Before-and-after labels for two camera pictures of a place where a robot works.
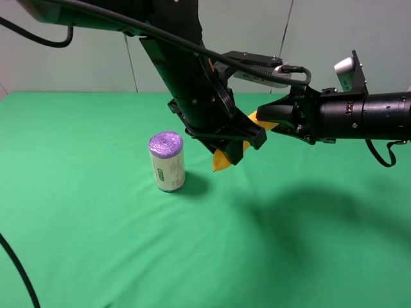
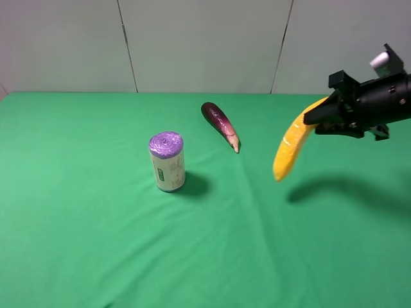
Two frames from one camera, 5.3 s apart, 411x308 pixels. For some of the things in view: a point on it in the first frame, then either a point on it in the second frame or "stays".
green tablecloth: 291,224 stays
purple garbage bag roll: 167,154 stays
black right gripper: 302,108 → 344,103
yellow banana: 220,160 → 298,135
